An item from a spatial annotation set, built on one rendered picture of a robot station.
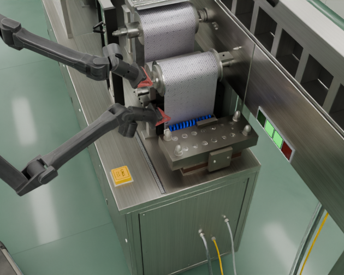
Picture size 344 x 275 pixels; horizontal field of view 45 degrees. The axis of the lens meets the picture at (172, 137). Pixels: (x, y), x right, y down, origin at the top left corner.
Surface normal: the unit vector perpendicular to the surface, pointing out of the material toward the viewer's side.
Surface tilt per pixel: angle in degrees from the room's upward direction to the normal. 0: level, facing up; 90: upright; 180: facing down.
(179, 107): 90
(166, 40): 92
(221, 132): 0
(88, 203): 0
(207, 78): 90
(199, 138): 0
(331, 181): 90
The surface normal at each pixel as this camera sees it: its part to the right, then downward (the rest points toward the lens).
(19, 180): 0.61, 0.28
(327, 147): -0.93, 0.26
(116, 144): 0.01, -0.69
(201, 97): 0.37, 0.68
